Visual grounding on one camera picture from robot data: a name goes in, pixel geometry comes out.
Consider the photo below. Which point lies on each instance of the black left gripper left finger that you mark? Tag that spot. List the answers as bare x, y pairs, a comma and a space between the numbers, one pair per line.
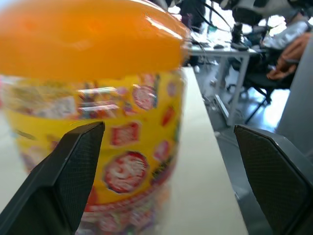
61, 181

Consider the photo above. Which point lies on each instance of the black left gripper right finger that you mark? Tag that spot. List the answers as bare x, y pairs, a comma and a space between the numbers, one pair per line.
276, 176

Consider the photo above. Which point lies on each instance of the yellow labelled lollipop jar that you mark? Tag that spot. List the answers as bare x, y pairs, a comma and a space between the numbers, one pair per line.
137, 147

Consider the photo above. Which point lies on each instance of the orange jar lid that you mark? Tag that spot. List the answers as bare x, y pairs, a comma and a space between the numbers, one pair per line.
93, 41

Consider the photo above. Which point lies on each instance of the grey partition panel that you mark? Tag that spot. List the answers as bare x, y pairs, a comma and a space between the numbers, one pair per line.
298, 98

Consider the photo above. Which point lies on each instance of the black office chair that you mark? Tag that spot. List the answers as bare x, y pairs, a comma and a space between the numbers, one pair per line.
262, 85

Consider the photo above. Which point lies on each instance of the white background desk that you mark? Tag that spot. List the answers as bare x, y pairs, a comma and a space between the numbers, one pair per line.
227, 73

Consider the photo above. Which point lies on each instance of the person in white jacket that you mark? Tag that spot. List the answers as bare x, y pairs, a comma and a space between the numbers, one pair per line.
286, 31

